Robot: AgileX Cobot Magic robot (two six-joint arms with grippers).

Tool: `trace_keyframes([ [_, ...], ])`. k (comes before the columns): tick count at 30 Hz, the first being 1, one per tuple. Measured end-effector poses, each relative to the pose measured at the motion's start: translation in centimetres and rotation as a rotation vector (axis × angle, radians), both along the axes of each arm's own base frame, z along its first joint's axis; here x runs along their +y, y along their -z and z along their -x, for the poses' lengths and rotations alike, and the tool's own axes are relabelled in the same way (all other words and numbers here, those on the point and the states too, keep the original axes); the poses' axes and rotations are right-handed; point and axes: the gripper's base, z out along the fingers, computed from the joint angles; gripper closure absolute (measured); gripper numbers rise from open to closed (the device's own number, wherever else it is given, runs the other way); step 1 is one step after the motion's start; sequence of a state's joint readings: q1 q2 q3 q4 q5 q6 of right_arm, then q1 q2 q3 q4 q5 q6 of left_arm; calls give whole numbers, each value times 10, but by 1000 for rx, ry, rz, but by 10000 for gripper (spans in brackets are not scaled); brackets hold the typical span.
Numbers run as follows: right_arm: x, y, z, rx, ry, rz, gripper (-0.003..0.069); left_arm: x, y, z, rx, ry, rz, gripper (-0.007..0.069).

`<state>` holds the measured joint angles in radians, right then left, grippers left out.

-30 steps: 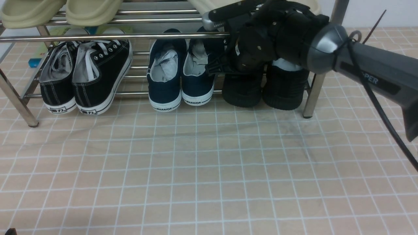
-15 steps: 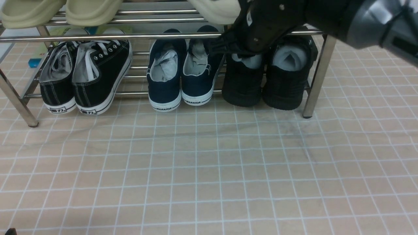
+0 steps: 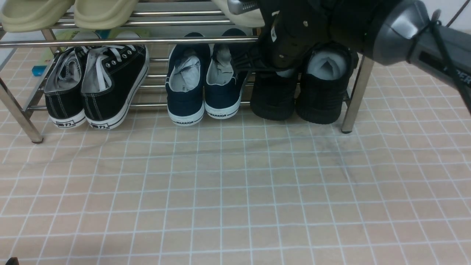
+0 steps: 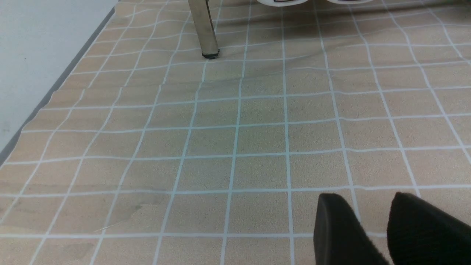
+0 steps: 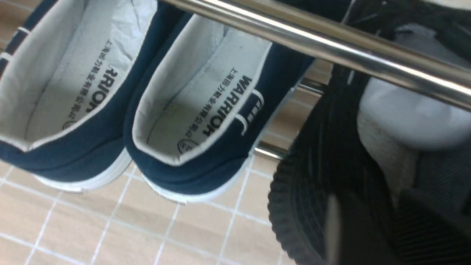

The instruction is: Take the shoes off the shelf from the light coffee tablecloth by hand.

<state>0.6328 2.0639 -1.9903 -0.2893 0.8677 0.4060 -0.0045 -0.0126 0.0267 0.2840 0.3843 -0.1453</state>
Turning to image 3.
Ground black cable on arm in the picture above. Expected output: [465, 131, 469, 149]
[407, 9, 471, 114]

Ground navy warrior sneaker left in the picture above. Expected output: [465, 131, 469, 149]
[165, 43, 212, 127]

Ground black knit sneaker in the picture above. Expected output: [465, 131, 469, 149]
[295, 43, 359, 125]
[249, 69, 298, 121]

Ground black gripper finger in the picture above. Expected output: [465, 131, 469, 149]
[229, 44, 280, 72]

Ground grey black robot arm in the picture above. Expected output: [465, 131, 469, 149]
[227, 0, 471, 109]

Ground olive green slipper far left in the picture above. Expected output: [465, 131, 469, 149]
[1, 0, 75, 32]

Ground black canvas sneaker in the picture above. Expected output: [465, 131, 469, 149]
[44, 46, 89, 129]
[80, 45, 150, 130]

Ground black canvas sneaker left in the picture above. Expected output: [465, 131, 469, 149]
[44, 46, 89, 129]

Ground black canvas sneaker right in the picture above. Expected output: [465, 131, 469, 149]
[80, 45, 150, 130]

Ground small blue box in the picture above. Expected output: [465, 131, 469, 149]
[31, 65, 47, 77]

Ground dark object bottom left corner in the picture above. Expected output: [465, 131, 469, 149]
[5, 257, 19, 265]

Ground olive green slipper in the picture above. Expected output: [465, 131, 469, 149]
[1, 0, 75, 32]
[74, 0, 139, 30]

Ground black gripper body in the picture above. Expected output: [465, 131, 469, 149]
[227, 0, 332, 70]

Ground navy warrior sneaker right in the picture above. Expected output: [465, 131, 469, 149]
[205, 42, 250, 120]

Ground navy warrior sneaker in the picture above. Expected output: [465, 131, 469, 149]
[205, 42, 250, 120]
[165, 43, 212, 127]

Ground stainless steel shoe rack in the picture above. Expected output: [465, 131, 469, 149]
[1, 10, 374, 144]

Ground cream slipper left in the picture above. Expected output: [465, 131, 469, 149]
[212, 0, 265, 28]

